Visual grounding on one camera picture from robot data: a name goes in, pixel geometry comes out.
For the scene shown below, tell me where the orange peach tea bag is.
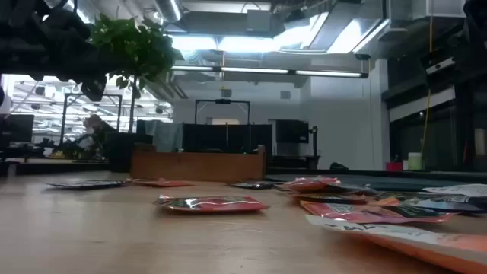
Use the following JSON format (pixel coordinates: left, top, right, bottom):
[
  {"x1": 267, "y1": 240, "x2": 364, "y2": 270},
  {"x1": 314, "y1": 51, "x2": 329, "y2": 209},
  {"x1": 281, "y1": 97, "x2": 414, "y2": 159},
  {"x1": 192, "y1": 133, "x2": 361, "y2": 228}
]
[
  {"x1": 153, "y1": 194, "x2": 270, "y2": 214},
  {"x1": 291, "y1": 192, "x2": 369, "y2": 205},
  {"x1": 299, "y1": 200, "x2": 457, "y2": 225},
  {"x1": 127, "y1": 178, "x2": 195, "y2": 189},
  {"x1": 279, "y1": 176, "x2": 342, "y2": 193}
]

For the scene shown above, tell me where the black computer monitor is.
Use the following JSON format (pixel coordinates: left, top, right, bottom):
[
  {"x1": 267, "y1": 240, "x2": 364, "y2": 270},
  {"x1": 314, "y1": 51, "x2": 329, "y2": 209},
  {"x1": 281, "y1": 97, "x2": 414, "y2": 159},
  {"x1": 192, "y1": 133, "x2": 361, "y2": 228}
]
[{"x1": 0, "y1": 113, "x2": 35, "y2": 144}]

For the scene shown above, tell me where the long ceiling strip light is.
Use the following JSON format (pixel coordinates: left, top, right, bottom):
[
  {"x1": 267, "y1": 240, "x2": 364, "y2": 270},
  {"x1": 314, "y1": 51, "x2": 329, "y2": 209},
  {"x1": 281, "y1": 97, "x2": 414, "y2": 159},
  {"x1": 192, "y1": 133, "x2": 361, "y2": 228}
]
[{"x1": 170, "y1": 65, "x2": 369, "y2": 79}]

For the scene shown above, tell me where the wooden three-compartment tea box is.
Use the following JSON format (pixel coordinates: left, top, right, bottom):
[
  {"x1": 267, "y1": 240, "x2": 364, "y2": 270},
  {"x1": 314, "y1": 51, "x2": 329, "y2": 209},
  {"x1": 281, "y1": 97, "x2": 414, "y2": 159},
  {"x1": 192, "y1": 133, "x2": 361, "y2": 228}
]
[{"x1": 130, "y1": 144, "x2": 266, "y2": 183}]

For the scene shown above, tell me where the black metal stand frame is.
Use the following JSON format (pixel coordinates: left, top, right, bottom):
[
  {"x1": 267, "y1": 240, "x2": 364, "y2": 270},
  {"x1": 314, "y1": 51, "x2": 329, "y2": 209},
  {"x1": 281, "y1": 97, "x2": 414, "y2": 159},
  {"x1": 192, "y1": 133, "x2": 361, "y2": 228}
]
[
  {"x1": 194, "y1": 98, "x2": 252, "y2": 125},
  {"x1": 59, "y1": 92, "x2": 123, "y2": 146}
]

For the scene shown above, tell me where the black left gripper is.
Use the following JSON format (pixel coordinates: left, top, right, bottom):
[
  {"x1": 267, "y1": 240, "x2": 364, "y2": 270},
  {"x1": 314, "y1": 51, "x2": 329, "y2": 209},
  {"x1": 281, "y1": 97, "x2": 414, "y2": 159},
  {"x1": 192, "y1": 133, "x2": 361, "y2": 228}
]
[{"x1": 78, "y1": 72, "x2": 110, "y2": 103}]

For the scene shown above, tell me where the dark round mat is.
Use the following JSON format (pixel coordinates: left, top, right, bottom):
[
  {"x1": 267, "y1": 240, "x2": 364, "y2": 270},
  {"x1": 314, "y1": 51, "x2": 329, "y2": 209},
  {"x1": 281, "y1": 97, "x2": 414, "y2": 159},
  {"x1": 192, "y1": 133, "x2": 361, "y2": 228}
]
[{"x1": 265, "y1": 173, "x2": 487, "y2": 193}]

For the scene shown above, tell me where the black cabinet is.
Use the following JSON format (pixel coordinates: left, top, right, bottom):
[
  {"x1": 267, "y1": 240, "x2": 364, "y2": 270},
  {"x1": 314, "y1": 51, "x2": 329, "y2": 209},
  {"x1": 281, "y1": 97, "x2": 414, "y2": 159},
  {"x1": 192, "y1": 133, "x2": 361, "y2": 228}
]
[{"x1": 271, "y1": 119, "x2": 310, "y2": 158}]

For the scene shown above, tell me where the silver ventilation duct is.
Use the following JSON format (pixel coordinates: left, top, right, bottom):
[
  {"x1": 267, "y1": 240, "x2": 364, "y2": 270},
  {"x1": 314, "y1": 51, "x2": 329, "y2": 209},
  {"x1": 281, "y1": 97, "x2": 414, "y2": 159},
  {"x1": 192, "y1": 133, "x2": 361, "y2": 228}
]
[{"x1": 154, "y1": 0, "x2": 183, "y2": 23}]

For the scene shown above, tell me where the pale green jar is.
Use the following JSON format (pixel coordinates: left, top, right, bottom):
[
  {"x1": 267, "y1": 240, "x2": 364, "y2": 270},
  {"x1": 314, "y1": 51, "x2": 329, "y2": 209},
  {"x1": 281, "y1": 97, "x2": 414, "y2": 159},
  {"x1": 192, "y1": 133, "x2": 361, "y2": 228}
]
[{"x1": 407, "y1": 151, "x2": 423, "y2": 171}]

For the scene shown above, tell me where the black partition panel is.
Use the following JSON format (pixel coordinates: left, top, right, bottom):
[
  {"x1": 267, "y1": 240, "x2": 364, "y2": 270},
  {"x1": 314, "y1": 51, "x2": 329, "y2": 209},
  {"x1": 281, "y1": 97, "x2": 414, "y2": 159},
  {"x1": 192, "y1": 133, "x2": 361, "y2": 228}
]
[{"x1": 181, "y1": 122, "x2": 273, "y2": 154}]

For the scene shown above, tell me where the person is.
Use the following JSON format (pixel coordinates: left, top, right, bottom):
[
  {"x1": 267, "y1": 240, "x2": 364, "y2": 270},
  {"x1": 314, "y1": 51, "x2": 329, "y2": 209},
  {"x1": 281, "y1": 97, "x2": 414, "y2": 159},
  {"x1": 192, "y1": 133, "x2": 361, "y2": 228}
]
[{"x1": 78, "y1": 113, "x2": 117, "y2": 161}]

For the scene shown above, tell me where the white orange Tazo tea bag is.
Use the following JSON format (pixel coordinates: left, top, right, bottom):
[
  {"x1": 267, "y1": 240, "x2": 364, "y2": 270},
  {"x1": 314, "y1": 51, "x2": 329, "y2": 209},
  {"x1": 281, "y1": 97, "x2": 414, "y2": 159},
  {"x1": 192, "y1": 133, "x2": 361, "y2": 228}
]
[
  {"x1": 422, "y1": 183, "x2": 487, "y2": 198},
  {"x1": 305, "y1": 215, "x2": 487, "y2": 274}
]

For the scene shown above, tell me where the grey cloth cover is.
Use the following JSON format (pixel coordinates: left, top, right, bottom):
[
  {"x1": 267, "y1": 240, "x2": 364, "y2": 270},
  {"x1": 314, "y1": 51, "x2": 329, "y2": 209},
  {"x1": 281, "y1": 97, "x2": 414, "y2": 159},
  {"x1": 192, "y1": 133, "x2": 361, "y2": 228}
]
[{"x1": 143, "y1": 119, "x2": 184, "y2": 153}]

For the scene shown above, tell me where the dark blue blackcurrant tea bag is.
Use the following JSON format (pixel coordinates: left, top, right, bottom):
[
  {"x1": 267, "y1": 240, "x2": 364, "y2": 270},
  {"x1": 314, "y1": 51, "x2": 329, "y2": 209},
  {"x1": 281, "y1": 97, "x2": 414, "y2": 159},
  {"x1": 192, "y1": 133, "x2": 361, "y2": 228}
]
[
  {"x1": 378, "y1": 192, "x2": 487, "y2": 214},
  {"x1": 44, "y1": 179, "x2": 129, "y2": 190},
  {"x1": 334, "y1": 183, "x2": 380, "y2": 196},
  {"x1": 228, "y1": 180, "x2": 281, "y2": 190}
]

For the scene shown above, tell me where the black lamp stand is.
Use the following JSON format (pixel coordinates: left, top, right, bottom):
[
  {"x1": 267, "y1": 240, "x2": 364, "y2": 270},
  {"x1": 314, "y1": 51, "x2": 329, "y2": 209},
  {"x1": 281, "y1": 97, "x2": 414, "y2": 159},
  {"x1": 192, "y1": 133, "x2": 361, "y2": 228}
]
[{"x1": 310, "y1": 125, "x2": 320, "y2": 158}]

